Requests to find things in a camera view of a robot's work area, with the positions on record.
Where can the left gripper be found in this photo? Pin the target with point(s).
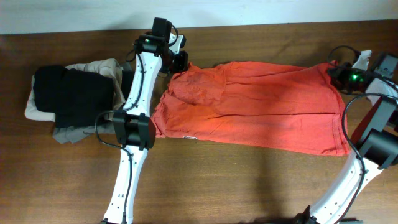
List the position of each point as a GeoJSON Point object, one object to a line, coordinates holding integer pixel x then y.
{"type": "Point", "coordinates": [180, 66]}

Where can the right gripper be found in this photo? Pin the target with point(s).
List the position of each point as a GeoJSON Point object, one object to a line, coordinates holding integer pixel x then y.
{"type": "Point", "coordinates": [338, 78]}

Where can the red printed t-shirt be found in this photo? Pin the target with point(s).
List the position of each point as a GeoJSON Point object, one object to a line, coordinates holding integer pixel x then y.
{"type": "Point", "coordinates": [257, 104]}

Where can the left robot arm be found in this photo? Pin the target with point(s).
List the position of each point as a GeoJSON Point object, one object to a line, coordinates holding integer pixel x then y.
{"type": "Point", "coordinates": [134, 129]}

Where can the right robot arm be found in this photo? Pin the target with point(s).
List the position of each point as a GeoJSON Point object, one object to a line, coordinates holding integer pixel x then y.
{"type": "Point", "coordinates": [373, 149]}

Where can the beige folded garment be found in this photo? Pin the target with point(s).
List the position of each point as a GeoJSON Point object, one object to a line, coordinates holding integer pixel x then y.
{"type": "Point", "coordinates": [109, 68]}

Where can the black folded garment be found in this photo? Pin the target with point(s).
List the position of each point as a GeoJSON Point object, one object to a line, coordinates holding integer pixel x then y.
{"type": "Point", "coordinates": [75, 97]}

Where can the grey folded garment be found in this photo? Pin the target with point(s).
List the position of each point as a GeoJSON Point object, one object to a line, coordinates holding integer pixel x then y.
{"type": "Point", "coordinates": [74, 134]}

